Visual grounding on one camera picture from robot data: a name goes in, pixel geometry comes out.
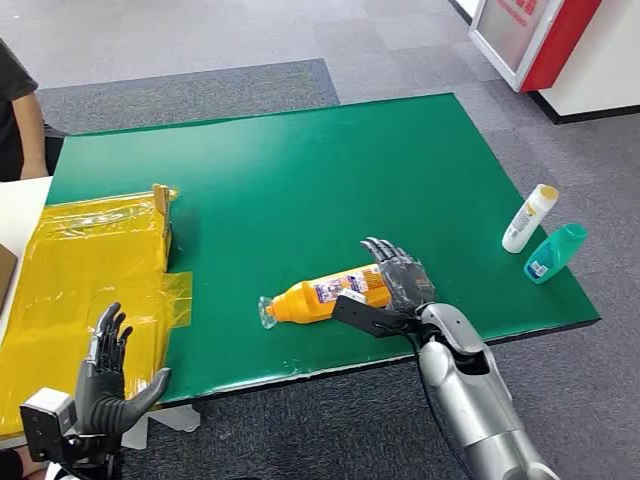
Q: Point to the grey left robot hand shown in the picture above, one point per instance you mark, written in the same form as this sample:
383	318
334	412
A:
103	391

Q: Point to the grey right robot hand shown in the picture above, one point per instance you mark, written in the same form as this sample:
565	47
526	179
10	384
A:
404	281

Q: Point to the orange bottle with clear cap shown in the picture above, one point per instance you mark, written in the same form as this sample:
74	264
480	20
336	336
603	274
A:
320	298

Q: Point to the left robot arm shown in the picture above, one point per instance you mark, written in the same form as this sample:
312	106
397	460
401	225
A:
90	460

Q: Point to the white bottle with yellow cap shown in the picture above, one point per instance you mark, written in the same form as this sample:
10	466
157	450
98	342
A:
525	222

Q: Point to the teal translucent bottle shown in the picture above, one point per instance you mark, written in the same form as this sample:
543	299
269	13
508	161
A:
552	255

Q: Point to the cardboard box in yellow tape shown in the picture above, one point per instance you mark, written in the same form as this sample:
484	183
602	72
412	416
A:
84	278

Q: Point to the green table mat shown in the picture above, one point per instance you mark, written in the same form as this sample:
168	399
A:
310	192

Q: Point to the brown flat board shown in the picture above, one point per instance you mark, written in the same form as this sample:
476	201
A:
6	275

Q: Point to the person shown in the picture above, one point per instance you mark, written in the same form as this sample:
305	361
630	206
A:
17	126

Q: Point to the red and white cabinet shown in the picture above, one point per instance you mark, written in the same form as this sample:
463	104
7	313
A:
530	33

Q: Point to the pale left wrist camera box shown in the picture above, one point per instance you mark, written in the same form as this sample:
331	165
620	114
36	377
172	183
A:
47	424

